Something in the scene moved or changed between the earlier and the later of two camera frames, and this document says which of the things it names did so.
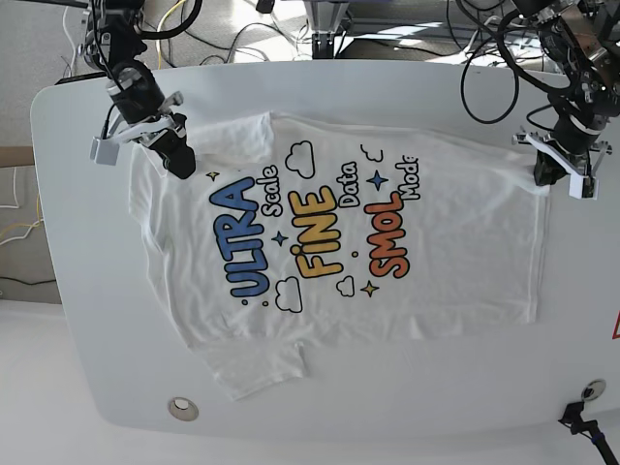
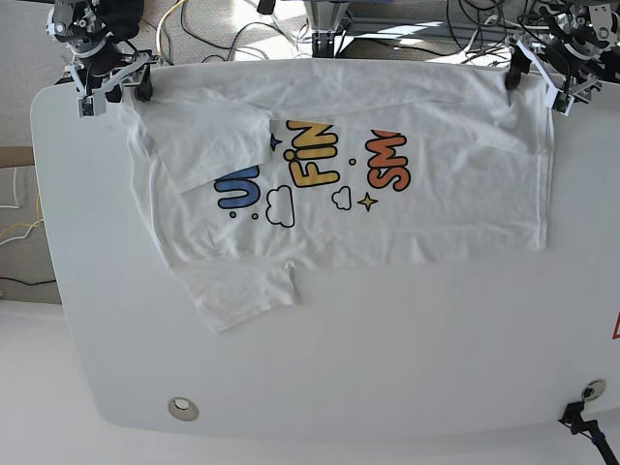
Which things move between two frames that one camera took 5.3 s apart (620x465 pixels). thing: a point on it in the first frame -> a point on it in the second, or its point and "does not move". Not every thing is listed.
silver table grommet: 182,409 does not move
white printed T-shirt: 286,232 -> 256,168
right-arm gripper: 149,116 -> 104,68
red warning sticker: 616,329 does not move
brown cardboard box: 15,156 does not move
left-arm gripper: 572,148 -> 552,56
